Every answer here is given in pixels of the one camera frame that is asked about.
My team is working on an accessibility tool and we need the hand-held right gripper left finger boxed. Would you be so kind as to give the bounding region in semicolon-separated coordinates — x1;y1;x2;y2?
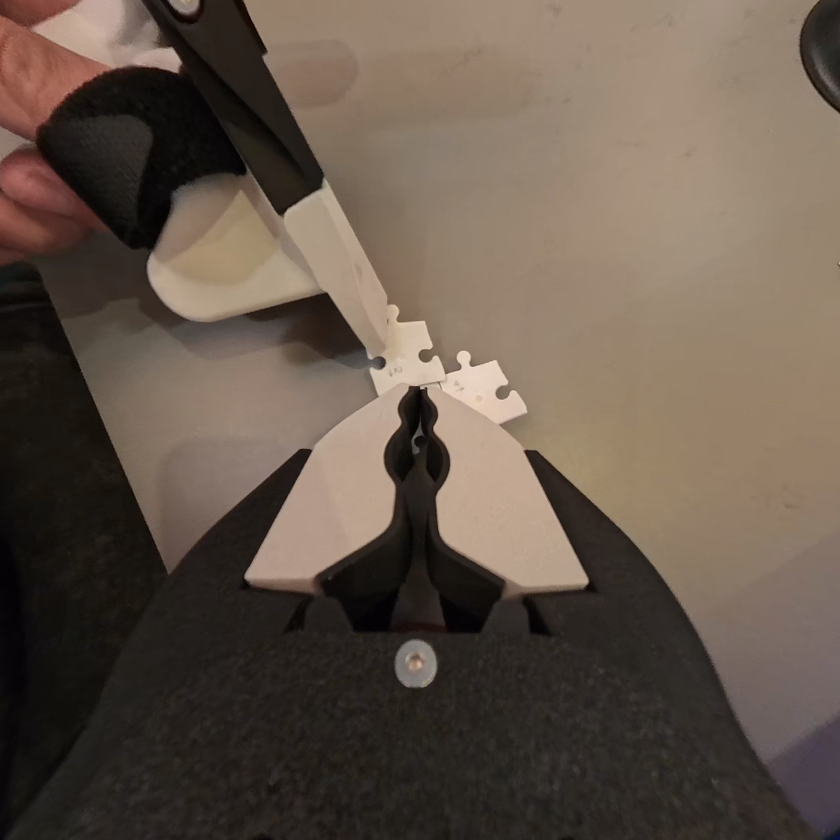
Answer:
244;387;419;631

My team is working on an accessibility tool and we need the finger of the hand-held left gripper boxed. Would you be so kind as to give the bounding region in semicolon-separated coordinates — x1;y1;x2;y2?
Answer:
285;184;391;355

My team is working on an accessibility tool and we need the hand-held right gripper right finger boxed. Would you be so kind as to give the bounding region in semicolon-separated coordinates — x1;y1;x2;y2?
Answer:
420;387;589;631

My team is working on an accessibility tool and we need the teal faced puzzle piece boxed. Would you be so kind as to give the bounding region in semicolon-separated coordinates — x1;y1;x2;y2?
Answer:
367;304;435;396

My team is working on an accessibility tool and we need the person's left hand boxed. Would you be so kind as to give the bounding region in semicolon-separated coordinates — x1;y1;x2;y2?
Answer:
0;0;111;265

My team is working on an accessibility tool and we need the person's dark grey garment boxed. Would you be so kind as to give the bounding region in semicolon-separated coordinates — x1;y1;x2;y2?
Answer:
0;262;168;840

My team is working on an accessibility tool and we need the black round stand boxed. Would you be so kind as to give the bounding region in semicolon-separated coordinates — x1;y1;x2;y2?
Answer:
802;0;840;112

